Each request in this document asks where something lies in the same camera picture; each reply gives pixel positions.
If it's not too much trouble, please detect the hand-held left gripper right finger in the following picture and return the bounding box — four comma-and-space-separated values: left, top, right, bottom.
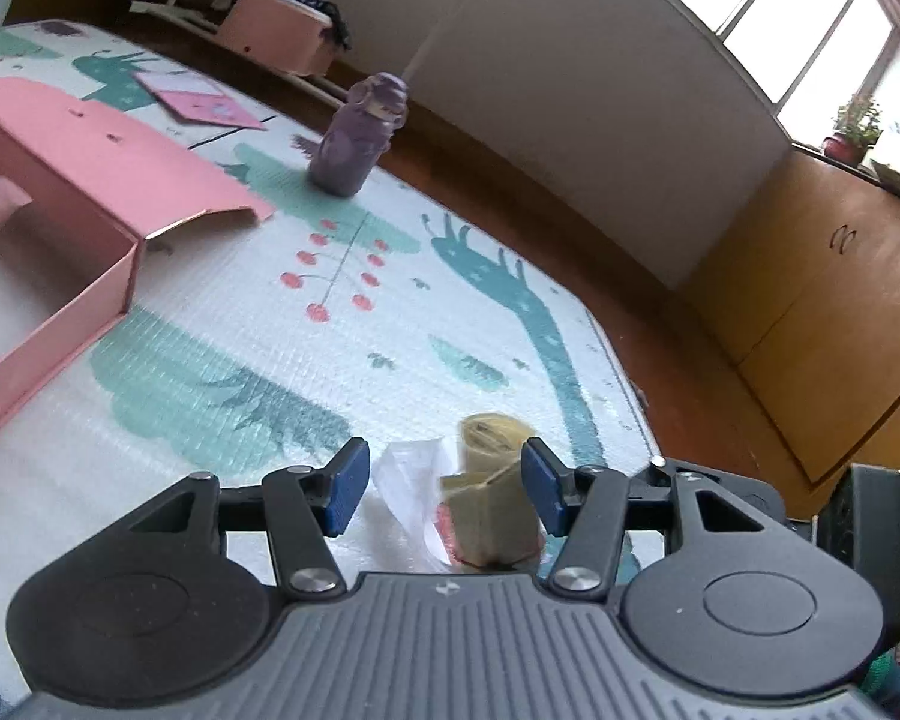
521, 439, 788, 602

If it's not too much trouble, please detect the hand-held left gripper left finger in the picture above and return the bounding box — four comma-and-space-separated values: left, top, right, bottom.
124, 436, 371, 601

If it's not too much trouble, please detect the beige shopping bag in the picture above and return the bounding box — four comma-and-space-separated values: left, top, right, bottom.
373, 412, 550, 569

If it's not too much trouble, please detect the animal print play mat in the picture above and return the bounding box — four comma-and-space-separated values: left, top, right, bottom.
0, 19, 655, 720

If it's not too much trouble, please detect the yellow wooden cabinet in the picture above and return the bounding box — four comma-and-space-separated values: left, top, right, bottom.
682, 148, 900, 485

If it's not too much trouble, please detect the purple water bottle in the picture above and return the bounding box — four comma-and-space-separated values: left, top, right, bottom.
307, 73, 410, 198

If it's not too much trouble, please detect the red potted plant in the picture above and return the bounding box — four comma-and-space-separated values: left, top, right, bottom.
821, 94, 886, 166

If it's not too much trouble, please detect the pink card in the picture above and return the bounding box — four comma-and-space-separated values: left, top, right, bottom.
131, 71, 268, 133

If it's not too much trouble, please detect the pink cardboard box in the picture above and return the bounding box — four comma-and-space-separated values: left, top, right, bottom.
0, 79, 275, 458

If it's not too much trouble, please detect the pink storage box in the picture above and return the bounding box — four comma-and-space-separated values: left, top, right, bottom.
217, 0, 338, 77

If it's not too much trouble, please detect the large window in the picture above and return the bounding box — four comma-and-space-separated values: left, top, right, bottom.
596, 0, 900, 104

